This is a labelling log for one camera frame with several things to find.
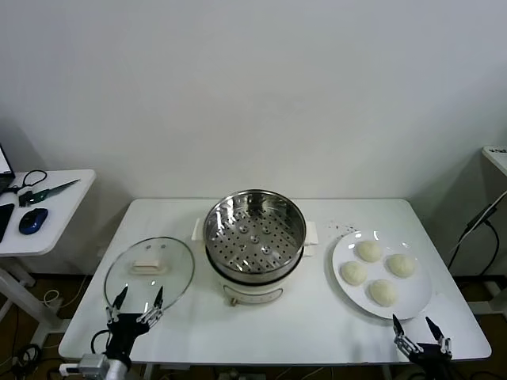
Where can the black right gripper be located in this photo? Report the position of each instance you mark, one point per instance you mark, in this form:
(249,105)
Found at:
(433,360)

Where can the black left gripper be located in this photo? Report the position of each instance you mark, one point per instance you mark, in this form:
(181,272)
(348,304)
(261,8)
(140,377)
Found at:
(126,332)

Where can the round glass pot lid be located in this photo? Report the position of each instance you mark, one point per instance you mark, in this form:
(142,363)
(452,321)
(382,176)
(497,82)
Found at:
(148,266)

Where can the white steamed baozi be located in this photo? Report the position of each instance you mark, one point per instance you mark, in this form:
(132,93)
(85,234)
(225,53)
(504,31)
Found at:
(383,293)
(369,251)
(402,265)
(354,273)

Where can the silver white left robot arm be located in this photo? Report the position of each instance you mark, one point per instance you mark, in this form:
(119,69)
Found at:
(119,370)

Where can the steel steamer pot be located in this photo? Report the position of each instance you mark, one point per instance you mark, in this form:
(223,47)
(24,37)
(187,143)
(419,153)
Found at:
(253,292)

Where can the perforated steel steamer basket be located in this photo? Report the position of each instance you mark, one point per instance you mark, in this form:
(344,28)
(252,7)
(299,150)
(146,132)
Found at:
(285,241)

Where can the large white plate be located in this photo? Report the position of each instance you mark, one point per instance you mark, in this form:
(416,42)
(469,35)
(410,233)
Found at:
(412,297)

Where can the white side table with legs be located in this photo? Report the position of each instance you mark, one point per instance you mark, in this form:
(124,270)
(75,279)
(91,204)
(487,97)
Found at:
(67,213)

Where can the blue computer mouse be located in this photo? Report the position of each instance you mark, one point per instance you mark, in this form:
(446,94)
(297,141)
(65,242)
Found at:
(33,220)

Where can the green pointed blade tool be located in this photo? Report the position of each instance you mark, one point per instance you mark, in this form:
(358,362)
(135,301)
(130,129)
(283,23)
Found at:
(47,192)

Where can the black phone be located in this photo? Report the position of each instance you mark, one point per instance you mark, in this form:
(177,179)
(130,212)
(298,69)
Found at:
(4,221)

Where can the white table with label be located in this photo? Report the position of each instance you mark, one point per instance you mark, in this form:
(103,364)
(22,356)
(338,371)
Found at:
(497,158)

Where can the black laptop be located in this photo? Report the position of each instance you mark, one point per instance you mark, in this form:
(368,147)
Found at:
(3,162)

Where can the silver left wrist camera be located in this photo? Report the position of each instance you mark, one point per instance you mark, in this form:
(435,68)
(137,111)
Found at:
(93,364)

